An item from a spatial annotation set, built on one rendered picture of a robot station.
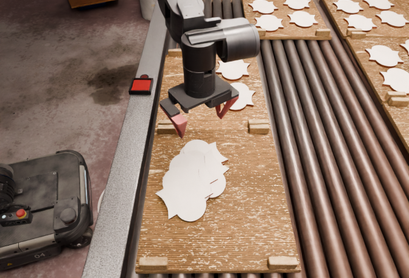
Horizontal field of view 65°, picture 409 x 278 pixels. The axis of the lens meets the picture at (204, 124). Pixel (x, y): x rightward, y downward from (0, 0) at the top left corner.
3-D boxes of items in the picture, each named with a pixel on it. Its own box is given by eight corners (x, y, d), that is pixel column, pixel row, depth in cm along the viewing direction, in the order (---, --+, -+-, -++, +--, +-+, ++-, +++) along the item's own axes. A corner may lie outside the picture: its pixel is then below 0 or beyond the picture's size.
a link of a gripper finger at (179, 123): (210, 136, 64) (210, 100, 58) (179, 152, 61) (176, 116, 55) (192, 117, 68) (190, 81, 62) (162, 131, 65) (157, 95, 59)
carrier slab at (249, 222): (135, 274, 69) (134, 271, 67) (155, 134, 98) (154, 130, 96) (300, 272, 69) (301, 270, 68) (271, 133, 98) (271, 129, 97)
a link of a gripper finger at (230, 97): (237, 122, 67) (241, 86, 61) (209, 137, 64) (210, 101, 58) (218, 104, 71) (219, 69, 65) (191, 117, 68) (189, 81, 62)
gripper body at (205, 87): (232, 95, 61) (234, 62, 56) (186, 116, 57) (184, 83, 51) (212, 78, 65) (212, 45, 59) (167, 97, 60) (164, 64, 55)
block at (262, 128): (248, 134, 95) (249, 128, 93) (248, 129, 96) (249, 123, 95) (268, 134, 95) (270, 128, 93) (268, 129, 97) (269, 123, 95)
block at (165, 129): (157, 134, 95) (156, 128, 93) (158, 130, 96) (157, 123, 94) (178, 134, 95) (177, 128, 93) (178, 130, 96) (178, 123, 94)
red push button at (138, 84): (131, 93, 112) (131, 90, 111) (134, 83, 116) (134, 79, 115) (148, 93, 112) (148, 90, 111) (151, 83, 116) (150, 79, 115)
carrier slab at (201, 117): (155, 133, 98) (154, 129, 97) (165, 58, 127) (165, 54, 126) (270, 132, 98) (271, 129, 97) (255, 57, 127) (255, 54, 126)
